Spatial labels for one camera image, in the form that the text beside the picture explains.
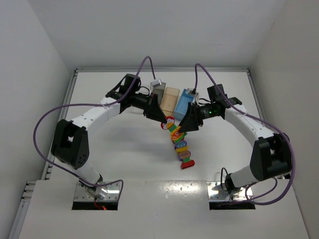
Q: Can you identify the purple flower print lego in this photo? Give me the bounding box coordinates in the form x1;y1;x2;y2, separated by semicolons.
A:
174;140;187;149

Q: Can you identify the blue plastic container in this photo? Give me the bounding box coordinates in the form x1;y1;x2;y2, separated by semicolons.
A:
173;88;196;121

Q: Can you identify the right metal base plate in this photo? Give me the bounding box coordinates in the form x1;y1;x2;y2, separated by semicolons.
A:
207;181;254;202

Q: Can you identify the purple striped oval lego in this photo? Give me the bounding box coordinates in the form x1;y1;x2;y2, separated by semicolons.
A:
177;150;191;161

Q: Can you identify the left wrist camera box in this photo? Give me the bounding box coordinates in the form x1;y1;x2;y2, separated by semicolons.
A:
150;79;162;90

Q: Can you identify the smoky grey plastic container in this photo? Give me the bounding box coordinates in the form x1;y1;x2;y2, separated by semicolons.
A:
152;83;166;105

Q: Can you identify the metal base plate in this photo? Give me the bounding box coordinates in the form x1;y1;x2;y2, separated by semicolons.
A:
74;182;121;202
207;181;254;202

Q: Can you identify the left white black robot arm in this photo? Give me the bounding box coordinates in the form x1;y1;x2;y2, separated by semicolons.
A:
51;74;167;195

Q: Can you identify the yellow curved lego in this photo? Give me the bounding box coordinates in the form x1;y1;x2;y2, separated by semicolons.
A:
175;146;188;153

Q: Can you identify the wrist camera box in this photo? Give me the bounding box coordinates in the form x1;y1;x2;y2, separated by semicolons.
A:
150;79;162;90
186;88;199;103

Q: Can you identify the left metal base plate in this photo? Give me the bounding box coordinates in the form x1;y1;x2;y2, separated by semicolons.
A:
74;182;121;202

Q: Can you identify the yellow orange bird lego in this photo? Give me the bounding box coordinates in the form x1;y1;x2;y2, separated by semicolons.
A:
170;130;187;142

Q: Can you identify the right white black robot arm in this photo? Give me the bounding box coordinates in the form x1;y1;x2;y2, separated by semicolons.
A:
179;84;292;193

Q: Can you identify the orange translucent plastic container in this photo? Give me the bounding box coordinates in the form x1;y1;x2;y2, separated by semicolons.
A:
160;87;180;117

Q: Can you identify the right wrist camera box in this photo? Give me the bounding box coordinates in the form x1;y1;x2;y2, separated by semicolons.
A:
186;88;199;103

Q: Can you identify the green lego brick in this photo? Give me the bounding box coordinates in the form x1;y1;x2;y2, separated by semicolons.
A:
168;125;180;132

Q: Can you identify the red base lego brick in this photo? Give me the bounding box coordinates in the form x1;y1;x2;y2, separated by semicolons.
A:
180;160;195;169

